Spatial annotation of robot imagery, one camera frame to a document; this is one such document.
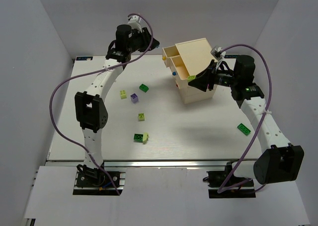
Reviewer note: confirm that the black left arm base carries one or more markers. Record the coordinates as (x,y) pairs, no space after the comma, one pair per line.
(94,182)

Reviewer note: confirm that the green flat lego right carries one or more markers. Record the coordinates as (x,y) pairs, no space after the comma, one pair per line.
(245,130)

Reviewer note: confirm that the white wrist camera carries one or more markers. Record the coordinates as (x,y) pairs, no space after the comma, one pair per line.
(134,22)
(218,53)

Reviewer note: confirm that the dark green sloped lego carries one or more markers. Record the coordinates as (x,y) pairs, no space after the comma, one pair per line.
(143,88)

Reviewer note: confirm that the lime green lego centre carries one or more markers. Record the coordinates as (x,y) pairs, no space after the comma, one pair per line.
(141,117)

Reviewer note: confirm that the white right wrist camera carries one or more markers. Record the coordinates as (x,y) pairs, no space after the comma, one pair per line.
(218,53)

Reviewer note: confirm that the cream plastic drawer cabinet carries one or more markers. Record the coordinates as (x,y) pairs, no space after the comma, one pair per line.
(196,55)

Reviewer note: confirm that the lime green lego front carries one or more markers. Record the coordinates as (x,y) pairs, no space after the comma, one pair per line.
(145,137)

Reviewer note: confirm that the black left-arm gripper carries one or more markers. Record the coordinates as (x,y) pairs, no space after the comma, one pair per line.
(145,39)

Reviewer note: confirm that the black table label right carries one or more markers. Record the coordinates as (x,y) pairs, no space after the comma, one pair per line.
(231,56)

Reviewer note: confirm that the black table label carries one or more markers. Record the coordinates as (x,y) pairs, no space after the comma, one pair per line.
(231,56)
(84,58)

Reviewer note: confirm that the purple square lego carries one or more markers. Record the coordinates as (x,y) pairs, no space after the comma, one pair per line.
(134,98)

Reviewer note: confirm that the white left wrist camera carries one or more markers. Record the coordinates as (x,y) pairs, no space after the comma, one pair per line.
(134,22)

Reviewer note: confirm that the cream drawer yellow knob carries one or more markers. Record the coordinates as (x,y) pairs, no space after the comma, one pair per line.
(169,52)

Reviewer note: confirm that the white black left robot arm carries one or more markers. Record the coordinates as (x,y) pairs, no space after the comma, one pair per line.
(91,112)

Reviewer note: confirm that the lower cream drawer red knob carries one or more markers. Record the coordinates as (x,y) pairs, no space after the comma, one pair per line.
(182,87)

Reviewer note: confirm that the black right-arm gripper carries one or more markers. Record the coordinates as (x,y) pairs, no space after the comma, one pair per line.
(211,75)

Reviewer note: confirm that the lime green small lego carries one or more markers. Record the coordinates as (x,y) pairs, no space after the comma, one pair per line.
(191,77)

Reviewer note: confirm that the dark green lego front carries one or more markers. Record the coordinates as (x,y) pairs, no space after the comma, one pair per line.
(138,138)

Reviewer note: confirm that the black table label left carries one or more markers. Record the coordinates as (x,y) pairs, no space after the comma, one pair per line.
(84,58)

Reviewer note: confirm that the cream drawer blue knob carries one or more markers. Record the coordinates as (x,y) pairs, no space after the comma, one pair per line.
(178,67)

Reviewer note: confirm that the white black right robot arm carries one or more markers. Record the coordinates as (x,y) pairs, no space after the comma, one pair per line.
(280,160)

